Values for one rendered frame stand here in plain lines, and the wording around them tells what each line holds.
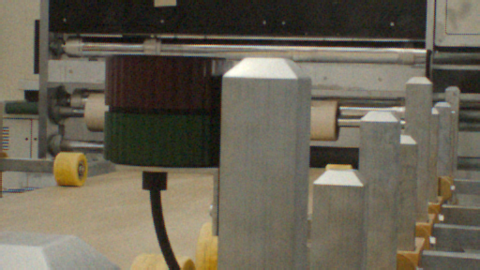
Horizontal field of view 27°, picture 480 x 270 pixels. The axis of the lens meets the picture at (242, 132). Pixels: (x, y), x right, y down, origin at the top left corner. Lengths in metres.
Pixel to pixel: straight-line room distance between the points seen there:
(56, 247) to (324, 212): 0.49
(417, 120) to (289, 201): 1.00
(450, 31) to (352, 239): 2.30
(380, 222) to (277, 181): 0.51
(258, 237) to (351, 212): 0.25
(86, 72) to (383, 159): 2.36
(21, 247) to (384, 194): 0.74
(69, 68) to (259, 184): 2.83
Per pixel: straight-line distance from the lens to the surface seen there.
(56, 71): 3.29
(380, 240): 0.95
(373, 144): 0.95
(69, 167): 2.41
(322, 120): 3.04
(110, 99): 0.47
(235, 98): 0.45
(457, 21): 2.98
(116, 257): 1.51
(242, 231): 0.46
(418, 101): 1.44
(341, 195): 0.70
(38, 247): 0.22
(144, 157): 0.45
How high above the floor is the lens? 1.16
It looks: 3 degrees down
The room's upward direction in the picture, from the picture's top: 1 degrees clockwise
